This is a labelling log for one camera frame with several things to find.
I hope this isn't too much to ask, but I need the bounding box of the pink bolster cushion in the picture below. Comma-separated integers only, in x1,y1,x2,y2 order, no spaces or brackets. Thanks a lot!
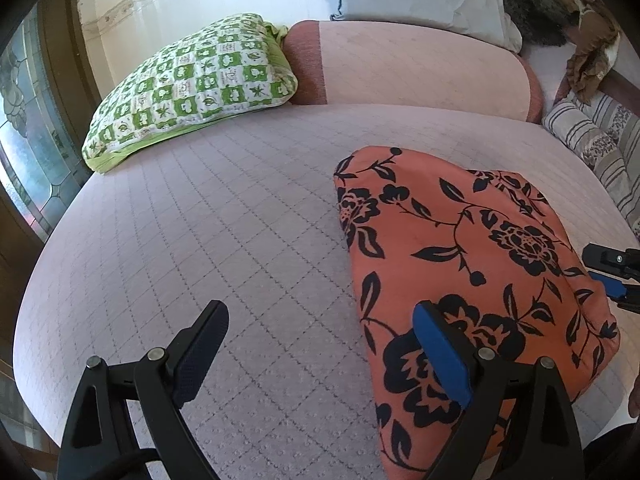
282,20,543,123

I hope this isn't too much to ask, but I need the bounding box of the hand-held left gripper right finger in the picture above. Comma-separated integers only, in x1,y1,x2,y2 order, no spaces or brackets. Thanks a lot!
412,301,586,480

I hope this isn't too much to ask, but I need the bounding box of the green white patterned pillow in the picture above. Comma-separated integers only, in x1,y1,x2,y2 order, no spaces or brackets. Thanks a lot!
81,12,299,175

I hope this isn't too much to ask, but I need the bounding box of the dark fuzzy blanket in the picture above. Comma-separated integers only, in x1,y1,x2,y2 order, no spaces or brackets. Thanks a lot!
502,0,583,48

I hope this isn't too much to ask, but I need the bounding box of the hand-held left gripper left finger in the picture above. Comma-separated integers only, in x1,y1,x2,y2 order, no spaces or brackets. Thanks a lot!
56,300,230,480

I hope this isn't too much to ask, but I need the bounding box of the brown crumpled cloth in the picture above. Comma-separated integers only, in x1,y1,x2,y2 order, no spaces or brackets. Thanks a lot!
555,0,623,106

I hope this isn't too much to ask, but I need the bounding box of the grey quilted bed mat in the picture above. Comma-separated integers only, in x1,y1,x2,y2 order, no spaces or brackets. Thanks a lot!
12,104,636,480

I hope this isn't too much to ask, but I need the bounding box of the orange black floral pillow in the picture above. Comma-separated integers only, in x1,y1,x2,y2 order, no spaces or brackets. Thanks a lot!
332,146,621,476

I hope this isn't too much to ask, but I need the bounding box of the stained glass wooden door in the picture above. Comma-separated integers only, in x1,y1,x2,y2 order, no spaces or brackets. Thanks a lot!
0,10,93,241

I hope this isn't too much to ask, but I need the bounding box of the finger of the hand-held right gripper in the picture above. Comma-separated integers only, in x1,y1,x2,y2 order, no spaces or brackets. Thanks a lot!
581,242,640,280
588,270,640,312

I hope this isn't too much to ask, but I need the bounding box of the striped grey pillow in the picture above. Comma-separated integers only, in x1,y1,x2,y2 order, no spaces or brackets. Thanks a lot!
542,92,640,241

